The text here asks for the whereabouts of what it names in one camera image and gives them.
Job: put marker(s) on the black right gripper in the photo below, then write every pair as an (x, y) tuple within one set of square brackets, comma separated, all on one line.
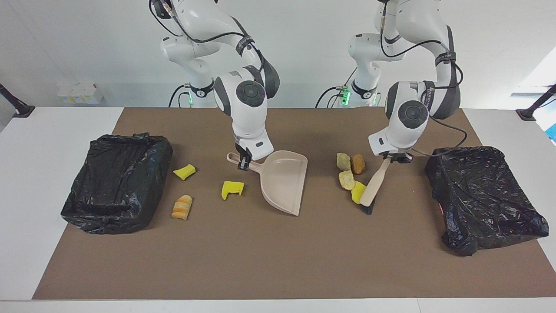
[(244, 154)]

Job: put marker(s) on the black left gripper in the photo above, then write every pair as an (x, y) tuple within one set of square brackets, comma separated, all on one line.
[(397, 154)]

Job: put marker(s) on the yellow notched sponge piece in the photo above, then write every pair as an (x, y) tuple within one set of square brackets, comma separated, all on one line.
[(230, 190)]

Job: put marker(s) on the beige hand brush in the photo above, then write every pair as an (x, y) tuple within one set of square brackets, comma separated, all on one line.
[(373, 187)]

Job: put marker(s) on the beige plastic dustpan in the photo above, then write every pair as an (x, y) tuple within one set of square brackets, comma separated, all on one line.
[(282, 182)]

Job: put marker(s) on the brown bread bun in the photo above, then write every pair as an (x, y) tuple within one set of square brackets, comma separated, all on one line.
[(358, 164)]

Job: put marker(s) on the yellow sponge green backing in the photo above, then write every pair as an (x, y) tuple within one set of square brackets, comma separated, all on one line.
[(357, 192)]

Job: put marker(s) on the pale ridged bread roll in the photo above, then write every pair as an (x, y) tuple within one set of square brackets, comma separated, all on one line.
[(346, 180)]

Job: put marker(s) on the pale torn bread chunk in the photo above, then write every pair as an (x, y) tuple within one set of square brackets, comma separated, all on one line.
[(343, 161)]

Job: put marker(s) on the yellow curved sponge scrap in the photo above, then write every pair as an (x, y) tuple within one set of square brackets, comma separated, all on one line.
[(184, 172)]

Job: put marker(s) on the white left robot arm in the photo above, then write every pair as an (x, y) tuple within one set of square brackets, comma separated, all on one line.
[(406, 126)]

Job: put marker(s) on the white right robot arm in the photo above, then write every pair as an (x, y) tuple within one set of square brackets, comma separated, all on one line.
[(249, 117)]

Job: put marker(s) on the black bag lined bin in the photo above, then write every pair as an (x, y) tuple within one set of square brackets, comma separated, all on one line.
[(482, 200), (113, 187)]

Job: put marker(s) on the orange striped croissant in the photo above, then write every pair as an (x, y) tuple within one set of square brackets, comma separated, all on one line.
[(182, 208)]

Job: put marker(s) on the brown table mat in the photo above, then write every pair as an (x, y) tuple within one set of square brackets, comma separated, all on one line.
[(260, 269)]

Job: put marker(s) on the blue object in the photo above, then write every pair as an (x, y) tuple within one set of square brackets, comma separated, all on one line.
[(553, 132)]

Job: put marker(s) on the black camera stand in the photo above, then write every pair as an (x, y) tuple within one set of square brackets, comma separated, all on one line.
[(534, 108), (17, 106)]

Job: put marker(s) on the white wall socket box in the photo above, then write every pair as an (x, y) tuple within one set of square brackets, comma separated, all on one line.
[(80, 93)]

